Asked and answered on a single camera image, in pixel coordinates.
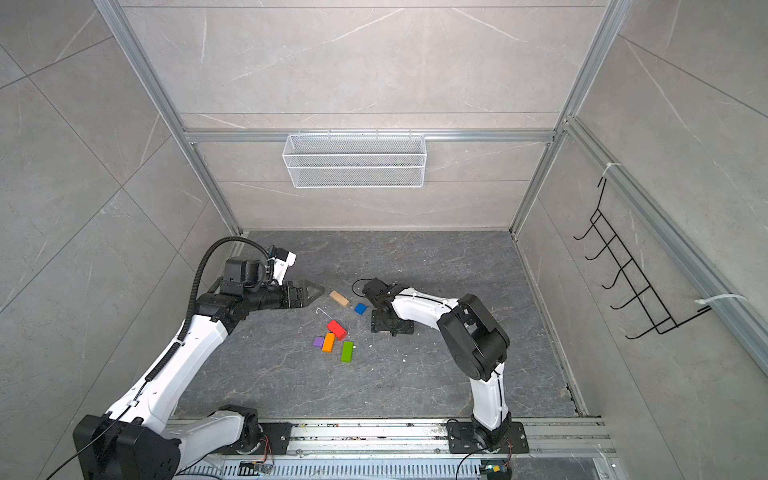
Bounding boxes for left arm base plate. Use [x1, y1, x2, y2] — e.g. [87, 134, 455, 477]
[214, 422, 293, 456]

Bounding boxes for aluminium front rail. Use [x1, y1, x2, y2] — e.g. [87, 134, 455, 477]
[167, 418, 619, 460]

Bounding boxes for black wire hook rack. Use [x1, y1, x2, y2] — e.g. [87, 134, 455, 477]
[573, 178, 713, 340]

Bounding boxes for orange-yellow wood block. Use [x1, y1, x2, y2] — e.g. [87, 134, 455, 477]
[321, 333, 336, 353]

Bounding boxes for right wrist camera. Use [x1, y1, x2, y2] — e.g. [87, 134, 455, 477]
[362, 278, 392, 309]

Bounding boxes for long natural wood block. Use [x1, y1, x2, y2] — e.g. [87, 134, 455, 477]
[329, 291, 350, 307]

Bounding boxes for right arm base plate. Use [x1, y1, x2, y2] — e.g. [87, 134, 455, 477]
[444, 419, 530, 454]

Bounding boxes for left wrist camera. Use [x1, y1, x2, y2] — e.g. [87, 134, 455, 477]
[268, 246, 296, 285]

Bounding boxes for green wood block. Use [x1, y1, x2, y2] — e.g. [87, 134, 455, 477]
[340, 341, 355, 363]

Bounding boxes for white zip tie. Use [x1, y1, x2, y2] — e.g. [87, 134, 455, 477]
[694, 293, 748, 305]

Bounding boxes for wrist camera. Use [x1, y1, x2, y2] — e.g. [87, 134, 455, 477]
[268, 246, 296, 285]
[362, 278, 392, 309]

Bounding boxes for red rectangular wood block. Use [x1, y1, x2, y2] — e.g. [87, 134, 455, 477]
[327, 320, 348, 341]

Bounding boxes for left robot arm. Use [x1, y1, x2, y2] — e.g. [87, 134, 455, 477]
[73, 236, 325, 479]

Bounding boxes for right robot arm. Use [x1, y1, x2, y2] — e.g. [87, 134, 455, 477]
[362, 278, 511, 450]

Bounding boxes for white wire mesh basket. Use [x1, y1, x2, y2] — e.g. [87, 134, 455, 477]
[282, 133, 428, 189]

